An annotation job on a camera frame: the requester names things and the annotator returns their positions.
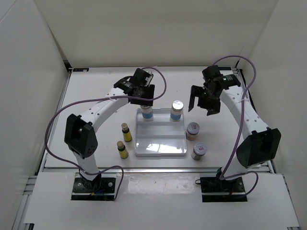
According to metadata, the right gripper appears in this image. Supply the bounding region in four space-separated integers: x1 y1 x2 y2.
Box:
188 85 221 116

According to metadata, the blue-label bead jar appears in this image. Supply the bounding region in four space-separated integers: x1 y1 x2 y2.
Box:
170 100 184 122
140 105 154 121

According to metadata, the spice jar red label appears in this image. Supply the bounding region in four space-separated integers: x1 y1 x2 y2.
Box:
191 142 207 161
186 122 200 141

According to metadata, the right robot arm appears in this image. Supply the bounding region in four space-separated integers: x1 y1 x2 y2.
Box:
189 65 281 192

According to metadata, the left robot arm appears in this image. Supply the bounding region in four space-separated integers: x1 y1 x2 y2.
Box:
64 68 155 192

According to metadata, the upper yellow small bottle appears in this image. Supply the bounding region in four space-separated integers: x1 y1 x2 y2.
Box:
121 123 132 142

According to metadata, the yellow small bottle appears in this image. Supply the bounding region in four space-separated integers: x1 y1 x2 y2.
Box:
117 141 129 159
121 123 132 142

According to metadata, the white divided tray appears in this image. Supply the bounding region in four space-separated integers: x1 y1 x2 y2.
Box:
134 108 187 157

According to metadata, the lower yellow small bottle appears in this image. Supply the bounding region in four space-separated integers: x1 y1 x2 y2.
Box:
117 141 129 159

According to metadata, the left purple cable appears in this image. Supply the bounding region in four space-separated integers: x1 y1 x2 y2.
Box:
45 67 167 201

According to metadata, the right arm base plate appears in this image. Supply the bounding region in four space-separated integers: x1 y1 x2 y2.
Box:
195 177 248 203

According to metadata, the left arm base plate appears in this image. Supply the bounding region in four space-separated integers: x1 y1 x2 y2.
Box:
71 173 117 201

